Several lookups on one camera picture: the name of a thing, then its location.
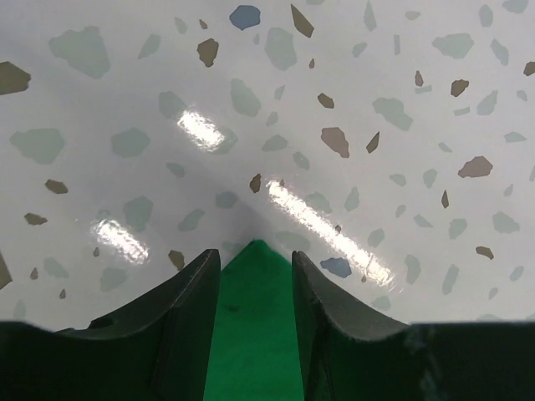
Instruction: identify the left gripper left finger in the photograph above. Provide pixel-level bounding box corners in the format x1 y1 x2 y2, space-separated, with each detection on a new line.
1 249 221 400

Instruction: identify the green t shirt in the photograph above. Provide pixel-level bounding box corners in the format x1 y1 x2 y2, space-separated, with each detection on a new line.
204 241 304 401

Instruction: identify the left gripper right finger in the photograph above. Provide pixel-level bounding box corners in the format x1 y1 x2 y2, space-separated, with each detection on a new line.
292 251 534 400

